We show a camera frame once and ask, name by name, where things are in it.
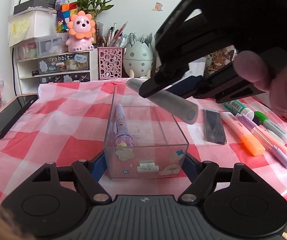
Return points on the bamboo plant in pot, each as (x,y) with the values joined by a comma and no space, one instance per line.
(94,7)

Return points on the black marker pen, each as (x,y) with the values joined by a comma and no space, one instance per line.
(257,120)

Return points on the clear plastic organizer tray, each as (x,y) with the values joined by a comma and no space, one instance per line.
(159,143)

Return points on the person's right hand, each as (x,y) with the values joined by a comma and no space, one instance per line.
(252,68)

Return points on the white mini drawer unit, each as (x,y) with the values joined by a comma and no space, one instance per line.
(46,60)

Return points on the purple cartoon pen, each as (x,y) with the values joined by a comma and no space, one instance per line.
(120,134)

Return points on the blue grey pen case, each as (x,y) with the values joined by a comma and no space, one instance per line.
(183,109)

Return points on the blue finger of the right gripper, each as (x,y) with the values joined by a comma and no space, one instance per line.
(187,87)

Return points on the pink spine comic book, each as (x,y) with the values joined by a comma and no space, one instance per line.
(219,59)

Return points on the orange cap highlighter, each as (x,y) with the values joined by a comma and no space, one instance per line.
(250,142)

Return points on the pink perforated pen holder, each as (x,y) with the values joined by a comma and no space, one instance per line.
(110,62)

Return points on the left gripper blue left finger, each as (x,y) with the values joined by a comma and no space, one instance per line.
(98,166)

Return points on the black smartphone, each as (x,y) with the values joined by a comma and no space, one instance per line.
(11,113)

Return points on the rubik's cube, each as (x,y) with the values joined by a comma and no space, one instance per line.
(63,16)

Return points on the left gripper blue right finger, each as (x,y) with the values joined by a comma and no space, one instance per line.
(192,167)

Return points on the pink checkered table cloth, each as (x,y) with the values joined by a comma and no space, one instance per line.
(69,120)

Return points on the black lead refill case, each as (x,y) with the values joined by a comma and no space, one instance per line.
(214,130)

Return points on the pink lion toy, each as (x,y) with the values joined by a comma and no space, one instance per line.
(81,28)

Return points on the green white glue stick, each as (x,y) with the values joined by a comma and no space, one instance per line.
(237,107)

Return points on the green egg pen holder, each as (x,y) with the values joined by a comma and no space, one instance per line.
(138,60)

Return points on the lilac clear gel pen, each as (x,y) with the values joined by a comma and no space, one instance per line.
(277,153)

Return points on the green cap highlighter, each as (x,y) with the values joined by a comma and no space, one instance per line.
(271,126)

